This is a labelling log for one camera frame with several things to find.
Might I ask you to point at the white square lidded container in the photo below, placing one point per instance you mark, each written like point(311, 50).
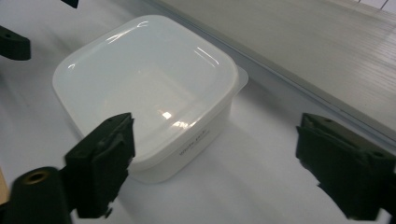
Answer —
point(146, 84)

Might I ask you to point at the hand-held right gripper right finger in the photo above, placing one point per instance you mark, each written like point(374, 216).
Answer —
point(348, 168)

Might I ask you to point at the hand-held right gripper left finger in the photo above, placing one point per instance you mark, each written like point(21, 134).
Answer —
point(99, 168)

